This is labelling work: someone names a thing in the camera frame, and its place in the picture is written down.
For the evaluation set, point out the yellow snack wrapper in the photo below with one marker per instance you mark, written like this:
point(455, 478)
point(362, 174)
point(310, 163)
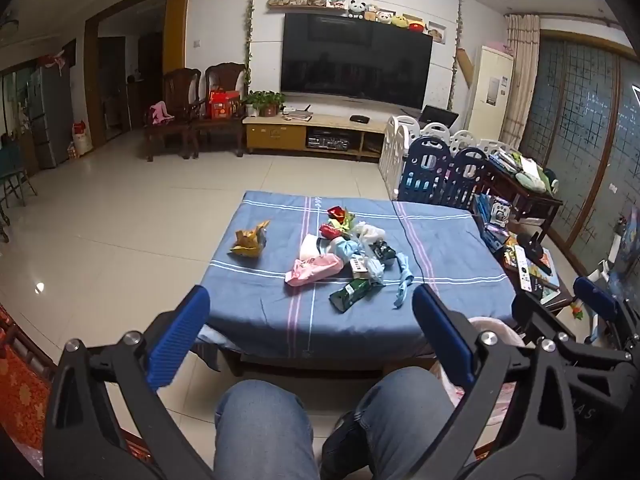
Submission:
point(247, 245)

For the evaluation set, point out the dark wooden chair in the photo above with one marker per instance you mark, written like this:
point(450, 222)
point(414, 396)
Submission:
point(225, 77)
point(172, 85)

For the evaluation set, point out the green potted plant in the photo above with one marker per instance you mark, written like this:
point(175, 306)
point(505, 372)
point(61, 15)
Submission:
point(262, 100)

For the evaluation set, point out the white remote control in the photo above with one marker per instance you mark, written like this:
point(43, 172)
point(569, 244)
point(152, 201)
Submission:
point(522, 267)

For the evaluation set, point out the panda plush toy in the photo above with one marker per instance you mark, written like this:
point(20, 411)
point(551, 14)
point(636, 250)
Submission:
point(356, 9)

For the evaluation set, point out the green vine garland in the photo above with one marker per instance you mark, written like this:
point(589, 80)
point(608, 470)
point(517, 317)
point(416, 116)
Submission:
point(248, 25)
point(456, 55)

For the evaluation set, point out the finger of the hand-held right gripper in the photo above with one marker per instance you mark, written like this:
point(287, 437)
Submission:
point(595, 299)
point(540, 316)

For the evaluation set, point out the glass sliding door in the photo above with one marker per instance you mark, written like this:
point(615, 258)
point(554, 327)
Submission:
point(575, 125)

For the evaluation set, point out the large black television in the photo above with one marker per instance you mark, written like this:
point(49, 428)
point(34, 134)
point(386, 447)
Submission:
point(355, 60)

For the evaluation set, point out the pink plastic packet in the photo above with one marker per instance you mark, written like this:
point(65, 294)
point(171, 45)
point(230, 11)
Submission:
point(315, 267)

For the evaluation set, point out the black audio amplifier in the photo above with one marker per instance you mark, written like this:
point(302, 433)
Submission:
point(327, 141)

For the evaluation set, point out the brown plush toy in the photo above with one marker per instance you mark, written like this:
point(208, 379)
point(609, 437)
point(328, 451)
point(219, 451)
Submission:
point(370, 12)

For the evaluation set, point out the grey refrigerator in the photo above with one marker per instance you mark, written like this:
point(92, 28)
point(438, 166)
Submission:
point(50, 115)

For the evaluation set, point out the person's leg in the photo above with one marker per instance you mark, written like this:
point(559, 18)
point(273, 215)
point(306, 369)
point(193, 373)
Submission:
point(400, 410)
point(265, 430)

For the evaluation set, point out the blue face mask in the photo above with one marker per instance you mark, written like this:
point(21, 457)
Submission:
point(402, 280)

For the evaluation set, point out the black laptop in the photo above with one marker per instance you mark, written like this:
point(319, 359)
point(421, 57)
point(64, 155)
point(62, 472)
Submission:
point(439, 116)

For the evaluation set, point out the person's right leg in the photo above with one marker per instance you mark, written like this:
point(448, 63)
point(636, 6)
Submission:
point(400, 410)

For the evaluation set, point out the blue striped tablecloth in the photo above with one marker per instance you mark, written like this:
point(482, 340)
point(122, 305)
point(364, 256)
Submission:
point(260, 300)

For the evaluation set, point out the pink cover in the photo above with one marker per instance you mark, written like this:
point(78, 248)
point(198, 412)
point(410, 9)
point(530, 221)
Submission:
point(496, 46)

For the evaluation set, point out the black set-top box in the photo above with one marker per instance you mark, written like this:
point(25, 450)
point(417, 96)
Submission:
point(359, 119)

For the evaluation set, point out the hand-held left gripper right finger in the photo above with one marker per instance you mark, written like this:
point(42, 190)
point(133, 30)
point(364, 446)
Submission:
point(440, 332)

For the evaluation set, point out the beige curtain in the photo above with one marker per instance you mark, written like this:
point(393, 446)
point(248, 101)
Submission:
point(522, 75)

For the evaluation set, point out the small white printed box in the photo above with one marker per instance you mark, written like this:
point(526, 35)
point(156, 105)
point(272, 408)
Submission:
point(358, 266)

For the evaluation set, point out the white plastic bag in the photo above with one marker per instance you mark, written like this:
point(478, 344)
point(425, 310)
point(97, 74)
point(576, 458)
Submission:
point(370, 231)

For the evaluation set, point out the small framed picture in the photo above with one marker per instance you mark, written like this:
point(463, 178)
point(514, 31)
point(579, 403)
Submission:
point(436, 31)

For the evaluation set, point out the red white sack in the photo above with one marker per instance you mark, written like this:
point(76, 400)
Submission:
point(82, 140)

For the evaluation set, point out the green metal chair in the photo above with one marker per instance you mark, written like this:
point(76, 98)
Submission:
point(12, 160)

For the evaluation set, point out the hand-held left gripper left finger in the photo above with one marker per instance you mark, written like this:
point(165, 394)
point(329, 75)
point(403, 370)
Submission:
point(180, 335)

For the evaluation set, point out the black crumpled packet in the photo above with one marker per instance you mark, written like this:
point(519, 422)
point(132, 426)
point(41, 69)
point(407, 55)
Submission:
point(385, 252)

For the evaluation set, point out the bin with pink liner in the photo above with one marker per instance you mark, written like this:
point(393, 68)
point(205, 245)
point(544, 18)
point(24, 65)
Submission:
point(492, 327)

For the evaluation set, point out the green yellow wrapper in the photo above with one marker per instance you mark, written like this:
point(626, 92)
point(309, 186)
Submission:
point(347, 222)

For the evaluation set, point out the green snack packet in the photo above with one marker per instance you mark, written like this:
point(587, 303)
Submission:
point(352, 294)

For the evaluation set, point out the pale blue plastic bag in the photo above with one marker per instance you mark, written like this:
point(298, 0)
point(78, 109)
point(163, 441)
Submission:
point(375, 267)

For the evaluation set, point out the red crumpled wrapper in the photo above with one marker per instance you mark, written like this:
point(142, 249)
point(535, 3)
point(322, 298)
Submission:
point(336, 212)

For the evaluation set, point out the blue baby fence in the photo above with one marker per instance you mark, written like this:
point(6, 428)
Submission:
point(425, 180)

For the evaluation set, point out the white standing air conditioner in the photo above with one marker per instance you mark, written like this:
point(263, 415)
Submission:
point(490, 95)

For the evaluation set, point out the yellow plush toy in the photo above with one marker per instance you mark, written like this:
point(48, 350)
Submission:
point(400, 21)

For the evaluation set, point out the white plush toy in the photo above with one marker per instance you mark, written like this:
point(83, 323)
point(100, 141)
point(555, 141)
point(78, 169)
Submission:
point(384, 17)

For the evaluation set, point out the small red box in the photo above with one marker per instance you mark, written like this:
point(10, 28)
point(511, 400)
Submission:
point(329, 231)

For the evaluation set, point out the red plush toy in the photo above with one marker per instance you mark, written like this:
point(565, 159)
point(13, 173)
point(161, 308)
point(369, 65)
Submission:
point(416, 26)

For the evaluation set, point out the dark wooden side table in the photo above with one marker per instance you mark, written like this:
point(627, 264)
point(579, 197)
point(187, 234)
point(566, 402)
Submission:
point(530, 202)

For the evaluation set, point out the pink cloth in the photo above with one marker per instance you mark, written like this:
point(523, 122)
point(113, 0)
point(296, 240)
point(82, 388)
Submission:
point(160, 112)

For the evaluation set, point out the toy camera box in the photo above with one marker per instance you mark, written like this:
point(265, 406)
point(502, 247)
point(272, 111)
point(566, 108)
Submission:
point(499, 211)

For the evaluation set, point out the light wooden tv cabinet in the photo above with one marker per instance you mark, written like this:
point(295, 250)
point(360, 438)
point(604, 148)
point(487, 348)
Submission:
point(275, 135)

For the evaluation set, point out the red gift box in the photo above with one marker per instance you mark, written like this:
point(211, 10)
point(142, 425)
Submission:
point(224, 105)

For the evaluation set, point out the person's left leg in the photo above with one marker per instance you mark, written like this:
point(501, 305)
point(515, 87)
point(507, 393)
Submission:
point(265, 430)

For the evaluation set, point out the white baby fence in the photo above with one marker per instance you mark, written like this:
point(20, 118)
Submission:
point(392, 150)

